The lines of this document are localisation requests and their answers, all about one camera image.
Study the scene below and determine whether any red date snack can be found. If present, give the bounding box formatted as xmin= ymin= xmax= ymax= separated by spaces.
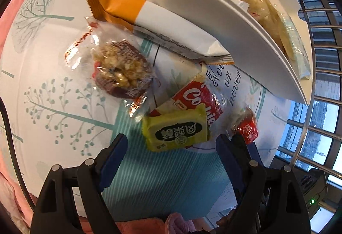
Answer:
xmin=228 ymin=105 xmax=259 ymax=145

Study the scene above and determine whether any Lipo cookies red white packet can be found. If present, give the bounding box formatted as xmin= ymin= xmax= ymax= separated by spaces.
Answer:
xmin=148 ymin=73 xmax=228 ymax=128

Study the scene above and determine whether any green yellow snack packet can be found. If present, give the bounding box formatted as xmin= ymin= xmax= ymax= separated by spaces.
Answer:
xmin=142 ymin=104 xmax=208 ymax=152

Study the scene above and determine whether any clear nut date snack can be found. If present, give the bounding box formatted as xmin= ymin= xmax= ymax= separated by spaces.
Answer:
xmin=63 ymin=17 xmax=161 ymax=122

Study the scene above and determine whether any large white orange snack package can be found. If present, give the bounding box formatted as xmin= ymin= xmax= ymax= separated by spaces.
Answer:
xmin=86 ymin=0 xmax=234 ymax=65

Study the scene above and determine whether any patterned white teal tablecloth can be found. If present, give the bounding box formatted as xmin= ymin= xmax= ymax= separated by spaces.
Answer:
xmin=0 ymin=0 xmax=298 ymax=222

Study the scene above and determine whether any pale green white snack package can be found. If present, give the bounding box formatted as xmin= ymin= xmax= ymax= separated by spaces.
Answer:
xmin=268 ymin=0 xmax=311 ymax=80

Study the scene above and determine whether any clear bag pale snack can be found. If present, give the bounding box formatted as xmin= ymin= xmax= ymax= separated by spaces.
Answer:
xmin=235 ymin=0 xmax=298 ymax=61

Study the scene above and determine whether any white foam tray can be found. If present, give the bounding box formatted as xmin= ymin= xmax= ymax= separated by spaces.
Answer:
xmin=149 ymin=0 xmax=313 ymax=104

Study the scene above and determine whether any window railing frame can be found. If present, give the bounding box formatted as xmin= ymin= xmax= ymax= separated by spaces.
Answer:
xmin=276 ymin=0 xmax=341 ymax=188

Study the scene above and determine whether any black cable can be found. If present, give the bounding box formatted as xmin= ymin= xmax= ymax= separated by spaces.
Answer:
xmin=0 ymin=96 xmax=37 ymax=212

